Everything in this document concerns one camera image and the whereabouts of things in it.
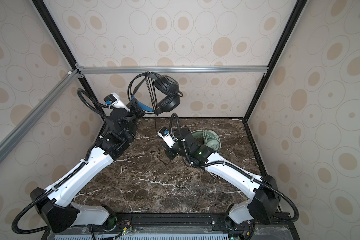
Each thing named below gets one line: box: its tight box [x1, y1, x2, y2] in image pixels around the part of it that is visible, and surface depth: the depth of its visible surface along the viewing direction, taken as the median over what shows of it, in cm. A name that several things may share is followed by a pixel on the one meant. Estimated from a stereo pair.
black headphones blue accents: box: [127, 72, 184, 115], surface depth 59 cm
